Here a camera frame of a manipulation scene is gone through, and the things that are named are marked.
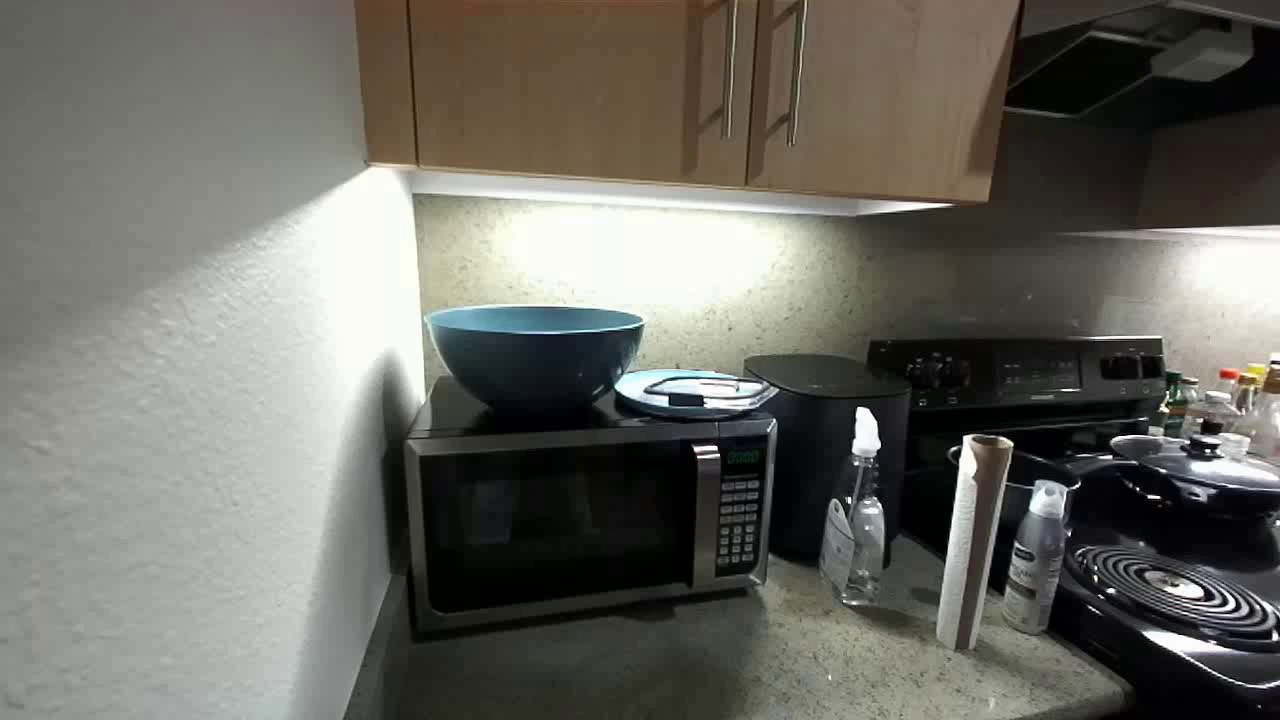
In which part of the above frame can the pale condiment bottle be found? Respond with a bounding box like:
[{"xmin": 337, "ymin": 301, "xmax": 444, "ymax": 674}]
[{"xmin": 1254, "ymin": 348, "xmax": 1280, "ymax": 433}]

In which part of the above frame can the small white capped bottle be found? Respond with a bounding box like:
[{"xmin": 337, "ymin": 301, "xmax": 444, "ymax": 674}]
[{"xmin": 1000, "ymin": 475, "xmax": 1074, "ymax": 639}]

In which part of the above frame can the yellow capped condiment bottle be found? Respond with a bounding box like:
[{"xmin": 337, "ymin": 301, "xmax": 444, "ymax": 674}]
[{"xmin": 1223, "ymin": 364, "xmax": 1265, "ymax": 421}]

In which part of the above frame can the green glass bottle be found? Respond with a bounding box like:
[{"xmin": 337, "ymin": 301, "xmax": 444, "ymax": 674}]
[{"xmin": 1154, "ymin": 366, "xmax": 1200, "ymax": 439}]

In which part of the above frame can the clear spray bottle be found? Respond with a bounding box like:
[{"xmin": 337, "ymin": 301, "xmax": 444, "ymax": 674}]
[{"xmin": 816, "ymin": 405, "xmax": 890, "ymax": 611}]

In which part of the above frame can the steel cabinet handle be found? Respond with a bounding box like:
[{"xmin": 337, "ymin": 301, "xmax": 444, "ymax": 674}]
[{"xmin": 715, "ymin": 0, "xmax": 744, "ymax": 140}]

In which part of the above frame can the large blue bowl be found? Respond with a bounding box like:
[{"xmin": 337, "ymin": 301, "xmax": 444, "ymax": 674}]
[{"xmin": 423, "ymin": 301, "xmax": 647, "ymax": 421}]

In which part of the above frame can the wooden wall cabinet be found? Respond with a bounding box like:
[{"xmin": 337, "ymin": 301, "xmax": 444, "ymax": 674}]
[{"xmin": 353, "ymin": 0, "xmax": 1025, "ymax": 207}]

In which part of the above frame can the black electric stove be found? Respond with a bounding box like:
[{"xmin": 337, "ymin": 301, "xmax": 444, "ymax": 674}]
[{"xmin": 864, "ymin": 331, "xmax": 1280, "ymax": 720}]

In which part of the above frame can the white plate with lid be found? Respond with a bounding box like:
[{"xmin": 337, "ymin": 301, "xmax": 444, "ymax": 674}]
[{"xmin": 611, "ymin": 364, "xmax": 779, "ymax": 422}]

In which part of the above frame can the black air fryer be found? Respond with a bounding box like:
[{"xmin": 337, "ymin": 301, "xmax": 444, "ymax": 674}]
[{"xmin": 741, "ymin": 352, "xmax": 914, "ymax": 566}]

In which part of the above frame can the black pot with lid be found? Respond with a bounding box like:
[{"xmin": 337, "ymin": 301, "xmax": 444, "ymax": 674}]
[{"xmin": 1068, "ymin": 429, "xmax": 1280, "ymax": 559}]

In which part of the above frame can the dark range hood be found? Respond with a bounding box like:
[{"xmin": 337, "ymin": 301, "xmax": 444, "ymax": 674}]
[{"xmin": 1002, "ymin": 0, "xmax": 1280, "ymax": 133}]

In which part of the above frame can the black coil burner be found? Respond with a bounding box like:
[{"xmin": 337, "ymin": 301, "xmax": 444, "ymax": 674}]
[{"xmin": 1061, "ymin": 535, "xmax": 1280, "ymax": 648}]

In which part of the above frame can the paper towel roll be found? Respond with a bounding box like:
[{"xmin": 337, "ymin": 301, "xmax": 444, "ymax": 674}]
[{"xmin": 930, "ymin": 429, "xmax": 1021, "ymax": 656}]

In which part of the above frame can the black steel microwave oven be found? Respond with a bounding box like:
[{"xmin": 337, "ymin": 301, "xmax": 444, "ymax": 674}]
[{"xmin": 400, "ymin": 375, "xmax": 779, "ymax": 639}]

